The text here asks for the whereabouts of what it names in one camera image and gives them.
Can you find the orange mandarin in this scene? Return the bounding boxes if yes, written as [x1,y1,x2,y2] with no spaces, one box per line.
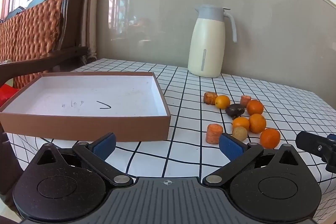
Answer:
[246,100,264,115]
[260,128,281,149]
[249,114,266,134]

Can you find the small tan potato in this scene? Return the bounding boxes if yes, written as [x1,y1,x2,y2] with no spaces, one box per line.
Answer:
[232,126,248,141]

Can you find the small orange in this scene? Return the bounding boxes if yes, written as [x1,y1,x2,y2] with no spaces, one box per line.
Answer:
[232,117,249,131]

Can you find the large carrot chunk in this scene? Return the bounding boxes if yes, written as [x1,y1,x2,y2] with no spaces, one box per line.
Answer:
[206,123,224,144]

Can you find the dark purple passion fruit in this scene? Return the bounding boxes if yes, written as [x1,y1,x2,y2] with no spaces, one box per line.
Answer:
[225,103,245,119]

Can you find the small carrot chunk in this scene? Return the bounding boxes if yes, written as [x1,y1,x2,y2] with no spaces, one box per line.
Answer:
[240,95,251,107]

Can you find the yellow-orange kumquat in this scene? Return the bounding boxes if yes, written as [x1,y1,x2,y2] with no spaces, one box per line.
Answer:
[215,95,231,109]

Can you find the brownish carrot chunk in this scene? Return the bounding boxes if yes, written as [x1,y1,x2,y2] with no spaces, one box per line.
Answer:
[203,92,218,105]

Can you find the brown cardboard box tray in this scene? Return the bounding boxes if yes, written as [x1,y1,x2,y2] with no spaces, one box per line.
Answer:
[1,72,171,142]

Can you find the checkered white tablecloth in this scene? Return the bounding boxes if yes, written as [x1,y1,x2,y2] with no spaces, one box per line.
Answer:
[1,59,335,223]

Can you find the red bag on sofa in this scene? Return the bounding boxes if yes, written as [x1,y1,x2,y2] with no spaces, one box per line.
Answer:
[0,84,19,107]

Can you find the cream thermos jug grey lid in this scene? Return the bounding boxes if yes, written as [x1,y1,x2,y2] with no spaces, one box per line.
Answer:
[187,5,238,78]

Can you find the wooden sofa orange cushion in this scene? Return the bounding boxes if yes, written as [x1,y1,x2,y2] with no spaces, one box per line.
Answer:
[1,0,88,89]

